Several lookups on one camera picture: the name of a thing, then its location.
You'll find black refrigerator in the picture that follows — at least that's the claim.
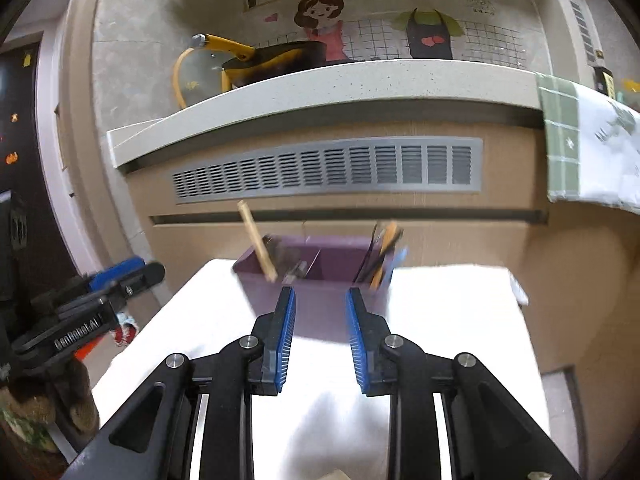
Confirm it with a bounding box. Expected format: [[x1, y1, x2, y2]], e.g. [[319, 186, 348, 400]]
[[0, 40, 77, 311]]

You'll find glass lid yellow rim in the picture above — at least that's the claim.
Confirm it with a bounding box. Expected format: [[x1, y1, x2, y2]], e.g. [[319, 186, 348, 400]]
[[172, 47, 237, 111]]

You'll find metal utensil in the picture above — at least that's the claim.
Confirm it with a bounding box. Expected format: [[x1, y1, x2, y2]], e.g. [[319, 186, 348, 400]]
[[270, 237, 312, 284]]

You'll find orange handled utensil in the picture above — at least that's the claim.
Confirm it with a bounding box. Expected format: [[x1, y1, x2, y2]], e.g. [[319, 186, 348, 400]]
[[369, 221, 404, 290]]

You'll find red patterned cloth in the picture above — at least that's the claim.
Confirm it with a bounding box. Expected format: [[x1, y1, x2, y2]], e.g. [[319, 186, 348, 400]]
[[116, 311, 139, 347]]

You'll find cartoon wall sticker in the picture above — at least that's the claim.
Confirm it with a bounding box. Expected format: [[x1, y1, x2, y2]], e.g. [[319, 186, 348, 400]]
[[244, 0, 527, 67]]

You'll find wooden chopstick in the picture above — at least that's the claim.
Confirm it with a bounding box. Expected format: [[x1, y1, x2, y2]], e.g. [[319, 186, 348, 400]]
[[236, 200, 279, 282]]

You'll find purple utensil holder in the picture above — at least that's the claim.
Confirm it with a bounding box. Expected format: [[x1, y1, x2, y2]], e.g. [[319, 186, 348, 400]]
[[231, 234, 402, 344]]

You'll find black handled utensil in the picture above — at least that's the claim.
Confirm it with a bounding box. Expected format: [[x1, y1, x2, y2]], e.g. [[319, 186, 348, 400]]
[[356, 221, 382, 283]]

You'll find black wok yellow handle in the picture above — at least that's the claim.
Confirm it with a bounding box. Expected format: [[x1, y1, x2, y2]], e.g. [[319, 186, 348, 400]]
[[192, 33, 362, 92]]

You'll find white kitchen countertop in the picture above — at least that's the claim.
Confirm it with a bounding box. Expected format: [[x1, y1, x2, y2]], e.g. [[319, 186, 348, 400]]
[[106, 59, 552, 174]]

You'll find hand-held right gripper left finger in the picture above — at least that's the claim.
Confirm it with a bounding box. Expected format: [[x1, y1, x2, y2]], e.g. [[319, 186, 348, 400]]
[[61, 286, 297, 480]]

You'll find beige kitchen cabinet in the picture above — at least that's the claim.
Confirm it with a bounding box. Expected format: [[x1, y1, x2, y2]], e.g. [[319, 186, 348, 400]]
[[124, 120, 640, 480]]

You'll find grey vent grille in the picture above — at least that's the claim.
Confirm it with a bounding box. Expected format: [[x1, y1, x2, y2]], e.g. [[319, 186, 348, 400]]
[[172, 136, 484, 205]]

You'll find black yellow small box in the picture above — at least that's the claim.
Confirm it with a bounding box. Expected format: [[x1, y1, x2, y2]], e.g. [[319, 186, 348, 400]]
[[593, 66, 617, 97]]

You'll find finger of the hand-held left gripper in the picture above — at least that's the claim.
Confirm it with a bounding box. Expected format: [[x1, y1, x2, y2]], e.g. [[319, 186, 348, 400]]
[[87, 257, 147, 292], [116, 261, 166, 312]]

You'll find green white checked cloth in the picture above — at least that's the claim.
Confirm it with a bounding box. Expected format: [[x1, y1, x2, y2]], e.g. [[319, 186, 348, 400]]
[[536, 72, 640, 214]]

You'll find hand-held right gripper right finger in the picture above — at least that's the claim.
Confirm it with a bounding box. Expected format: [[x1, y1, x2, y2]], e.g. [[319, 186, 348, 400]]
[[346, 287, 583, 480]]

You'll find person's left forearm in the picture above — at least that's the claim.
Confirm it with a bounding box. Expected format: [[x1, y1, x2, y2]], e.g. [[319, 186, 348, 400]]
[[0, 360, 102, 457]]

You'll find white wall vent panel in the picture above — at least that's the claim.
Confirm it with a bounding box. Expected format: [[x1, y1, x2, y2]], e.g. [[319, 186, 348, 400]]
[[569, 0, 602, 64]]

